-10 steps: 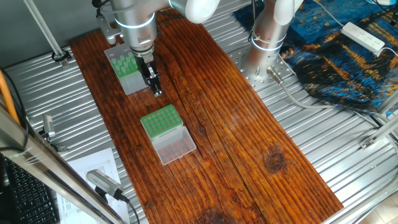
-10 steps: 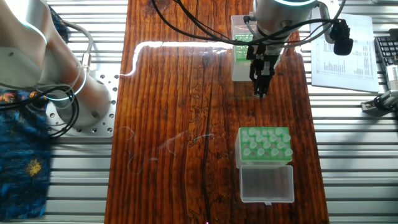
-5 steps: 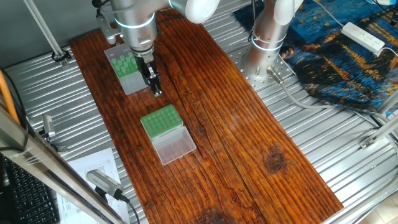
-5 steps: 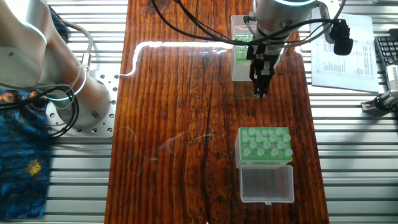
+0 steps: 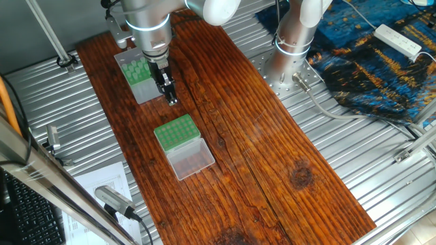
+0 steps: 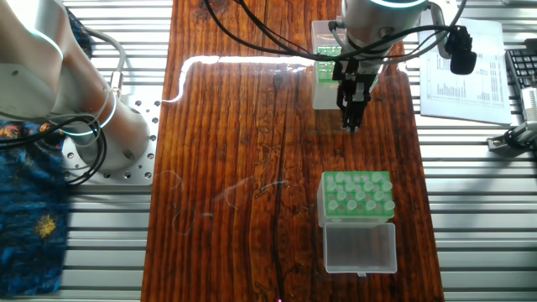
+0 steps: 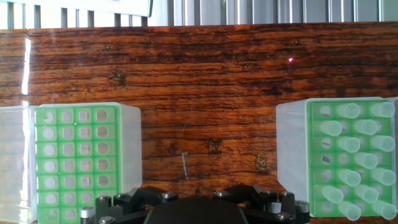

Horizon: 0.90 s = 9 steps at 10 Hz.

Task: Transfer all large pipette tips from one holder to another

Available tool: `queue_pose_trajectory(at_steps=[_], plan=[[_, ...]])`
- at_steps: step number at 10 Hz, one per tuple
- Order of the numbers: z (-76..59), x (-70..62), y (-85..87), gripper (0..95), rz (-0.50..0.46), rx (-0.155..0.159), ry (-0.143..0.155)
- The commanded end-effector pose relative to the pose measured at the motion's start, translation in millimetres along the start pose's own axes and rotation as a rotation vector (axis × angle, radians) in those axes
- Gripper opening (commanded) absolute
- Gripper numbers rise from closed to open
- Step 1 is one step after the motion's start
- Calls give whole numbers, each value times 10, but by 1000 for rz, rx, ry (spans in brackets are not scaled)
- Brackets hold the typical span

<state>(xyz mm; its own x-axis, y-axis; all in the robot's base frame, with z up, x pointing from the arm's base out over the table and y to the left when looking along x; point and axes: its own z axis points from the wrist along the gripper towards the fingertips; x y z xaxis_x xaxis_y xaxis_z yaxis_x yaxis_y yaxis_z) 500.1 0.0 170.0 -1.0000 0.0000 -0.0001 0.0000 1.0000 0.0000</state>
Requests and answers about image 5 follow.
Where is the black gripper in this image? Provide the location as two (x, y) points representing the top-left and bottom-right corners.
(147, 58), (180, 107)

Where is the tall green pipette tip holder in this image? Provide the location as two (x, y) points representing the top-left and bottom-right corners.
(114, 49), (168, 104)

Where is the brown wooden board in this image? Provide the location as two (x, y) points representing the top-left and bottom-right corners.
(75, 5), (377, 245)

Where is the printed white paper sheet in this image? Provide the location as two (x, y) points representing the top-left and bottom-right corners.
(65, 160), (147, 245)

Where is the silver pole with clamp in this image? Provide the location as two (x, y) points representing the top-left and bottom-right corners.
(26, 0), (79, 69)

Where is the yellow pole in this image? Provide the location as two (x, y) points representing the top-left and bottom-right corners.
(0, 73), (22, 137)

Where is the black keyboard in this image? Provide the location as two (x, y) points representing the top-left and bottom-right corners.
(0, 167), (65, 245)

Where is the blue patterned cloth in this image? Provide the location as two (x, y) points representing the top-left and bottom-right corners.
(255, 0), (436, 127)

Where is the white power strip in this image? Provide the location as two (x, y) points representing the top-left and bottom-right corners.
(373, 24), (423, 59)

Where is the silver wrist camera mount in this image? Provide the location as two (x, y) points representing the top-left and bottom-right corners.
(102, 14), (135, 50)

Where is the silver cylindrical camera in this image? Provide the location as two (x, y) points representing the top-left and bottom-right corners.
(94, 185), (142, 222)

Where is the small metal corner bracket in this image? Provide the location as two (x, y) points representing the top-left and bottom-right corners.
(44, 125), (65, 161)

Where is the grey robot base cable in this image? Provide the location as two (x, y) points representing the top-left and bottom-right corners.
(293, 71), (436, 127)

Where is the black camera cable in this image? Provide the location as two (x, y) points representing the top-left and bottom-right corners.
(126, 204), (159, 245)

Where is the diagonal aluminium frame beam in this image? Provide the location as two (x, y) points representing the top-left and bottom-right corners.
(0, 122), (137, 245)

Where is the white power strip cable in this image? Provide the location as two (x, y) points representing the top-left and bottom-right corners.
(339, 0), (379, 31)

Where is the silver frame bracket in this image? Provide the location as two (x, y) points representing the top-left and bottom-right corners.
(394, 122), (436, 164)

